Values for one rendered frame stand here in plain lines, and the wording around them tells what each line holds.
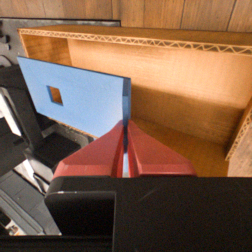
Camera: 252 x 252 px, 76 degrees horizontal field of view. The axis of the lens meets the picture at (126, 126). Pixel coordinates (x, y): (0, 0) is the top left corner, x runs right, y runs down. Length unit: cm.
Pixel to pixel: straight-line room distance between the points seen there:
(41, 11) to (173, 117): 25
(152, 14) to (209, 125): 14
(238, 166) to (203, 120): 8
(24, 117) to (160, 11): 29
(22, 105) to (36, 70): 17
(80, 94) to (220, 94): 14
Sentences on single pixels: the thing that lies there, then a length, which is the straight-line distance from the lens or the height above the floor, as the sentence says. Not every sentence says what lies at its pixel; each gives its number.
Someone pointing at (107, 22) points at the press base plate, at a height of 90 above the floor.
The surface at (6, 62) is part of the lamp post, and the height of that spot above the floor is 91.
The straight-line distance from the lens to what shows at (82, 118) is 18.
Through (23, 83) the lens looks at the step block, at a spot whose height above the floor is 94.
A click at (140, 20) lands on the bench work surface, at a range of 21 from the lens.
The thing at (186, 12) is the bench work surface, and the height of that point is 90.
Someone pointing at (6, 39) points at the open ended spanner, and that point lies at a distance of 43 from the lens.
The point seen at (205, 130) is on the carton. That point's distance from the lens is 22.
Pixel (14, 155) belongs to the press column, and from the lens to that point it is 64.
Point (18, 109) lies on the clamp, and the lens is 36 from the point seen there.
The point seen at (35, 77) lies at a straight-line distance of 21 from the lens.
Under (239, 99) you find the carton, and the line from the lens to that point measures 20.
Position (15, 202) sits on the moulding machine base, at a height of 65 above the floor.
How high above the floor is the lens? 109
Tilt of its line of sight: 43 degrees down
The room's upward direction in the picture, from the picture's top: 133 degrees counter-clockwise
